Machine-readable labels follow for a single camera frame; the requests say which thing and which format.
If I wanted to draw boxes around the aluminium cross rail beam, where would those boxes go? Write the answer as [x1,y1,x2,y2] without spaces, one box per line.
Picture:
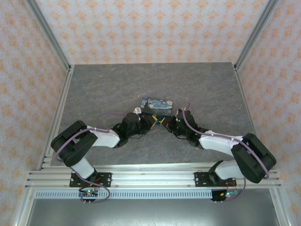
[24,164,283,189]

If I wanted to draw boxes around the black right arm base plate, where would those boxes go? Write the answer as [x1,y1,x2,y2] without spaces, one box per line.
[194,171,237,188]

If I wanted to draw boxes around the slotted grey cable duct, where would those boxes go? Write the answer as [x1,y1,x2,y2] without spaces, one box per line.
[35,190,240,200]

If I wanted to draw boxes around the aluminium right corner post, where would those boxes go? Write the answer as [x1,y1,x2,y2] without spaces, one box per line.
[233,0,281,72]

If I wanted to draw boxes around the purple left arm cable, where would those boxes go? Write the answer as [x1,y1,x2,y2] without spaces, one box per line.
[54,112,129,205]

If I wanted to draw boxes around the aluminium corner post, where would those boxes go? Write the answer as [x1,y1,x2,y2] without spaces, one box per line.
[25,0,72,72]
[233,0,281,72]

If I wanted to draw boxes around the aluminium left side rail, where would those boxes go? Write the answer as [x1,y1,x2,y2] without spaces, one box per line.
[39,65,75,169]

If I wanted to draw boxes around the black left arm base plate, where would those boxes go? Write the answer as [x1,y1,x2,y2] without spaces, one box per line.
[69,172,112,188]

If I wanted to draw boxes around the grey metal sheet panel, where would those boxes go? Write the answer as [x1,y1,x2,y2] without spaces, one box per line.
[25,198,284,226]

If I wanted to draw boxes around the starry night painted teal box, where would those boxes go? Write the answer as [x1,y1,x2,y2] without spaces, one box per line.
[140,97,175,118]

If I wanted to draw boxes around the aluminium left corner post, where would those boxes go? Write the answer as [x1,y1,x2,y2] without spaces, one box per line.
[25,0,72,72]

